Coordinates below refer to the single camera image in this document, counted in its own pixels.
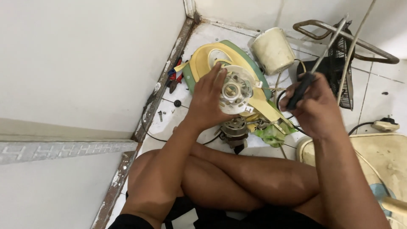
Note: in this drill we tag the person's right hand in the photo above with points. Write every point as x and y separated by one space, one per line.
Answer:
318 108

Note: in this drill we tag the person's left hand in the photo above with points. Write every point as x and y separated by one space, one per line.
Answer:
203 101

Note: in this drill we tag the person's left fingers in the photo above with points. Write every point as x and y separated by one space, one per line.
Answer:
212 79

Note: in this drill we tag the person's right fingers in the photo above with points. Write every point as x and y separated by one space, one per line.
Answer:
288 97

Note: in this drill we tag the white round fan motor plate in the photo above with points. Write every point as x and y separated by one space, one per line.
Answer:
237 92

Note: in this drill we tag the yellow green fan housing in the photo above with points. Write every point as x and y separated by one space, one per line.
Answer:
206 59

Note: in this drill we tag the green plastic bag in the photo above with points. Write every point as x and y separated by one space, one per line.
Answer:
270 135

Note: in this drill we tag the small black round knob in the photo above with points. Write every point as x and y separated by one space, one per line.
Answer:
177 103

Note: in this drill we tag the cream fan motor cover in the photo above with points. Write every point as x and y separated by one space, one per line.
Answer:
273 51

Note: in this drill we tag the fan motor with copper winding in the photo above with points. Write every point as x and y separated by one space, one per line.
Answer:
234 130

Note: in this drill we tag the black fan grille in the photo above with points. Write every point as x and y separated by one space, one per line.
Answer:
345 79

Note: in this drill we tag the small metal screw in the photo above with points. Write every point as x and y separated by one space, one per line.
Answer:
160 115

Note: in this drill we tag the person's right leg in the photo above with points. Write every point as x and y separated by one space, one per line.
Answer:
254 171

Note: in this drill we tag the person's leg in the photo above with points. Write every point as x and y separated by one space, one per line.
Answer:
254 171
216 187

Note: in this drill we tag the white power plug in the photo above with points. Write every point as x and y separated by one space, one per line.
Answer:
385 125

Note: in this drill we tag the person's left leg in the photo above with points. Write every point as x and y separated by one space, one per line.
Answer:
216 187

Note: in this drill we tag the cream fan base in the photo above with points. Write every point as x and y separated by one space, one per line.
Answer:
378 159

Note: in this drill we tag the black shorts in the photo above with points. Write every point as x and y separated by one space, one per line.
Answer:
273 219

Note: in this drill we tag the cream plastic rod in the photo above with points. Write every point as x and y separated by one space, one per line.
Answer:
394 204

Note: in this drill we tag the rusty metal tube frame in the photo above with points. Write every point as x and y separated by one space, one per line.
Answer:
365 44

